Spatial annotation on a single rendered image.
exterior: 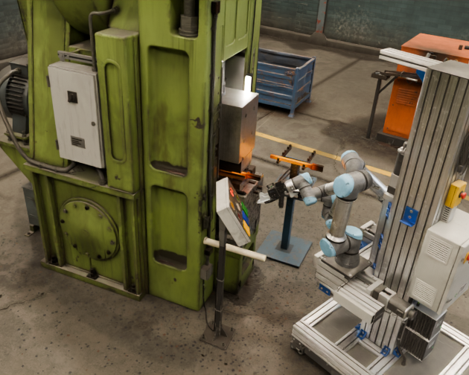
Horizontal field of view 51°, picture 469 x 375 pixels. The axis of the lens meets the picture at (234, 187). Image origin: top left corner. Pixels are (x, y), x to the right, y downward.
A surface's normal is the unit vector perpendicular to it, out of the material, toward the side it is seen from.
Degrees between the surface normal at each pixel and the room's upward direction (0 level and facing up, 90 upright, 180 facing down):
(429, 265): 90
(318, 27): 90
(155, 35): 89
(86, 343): 0
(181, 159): 89
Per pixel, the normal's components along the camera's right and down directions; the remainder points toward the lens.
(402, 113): -0.54, 0.40
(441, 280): -0.74, 0.31
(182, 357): 0.05, -0.86
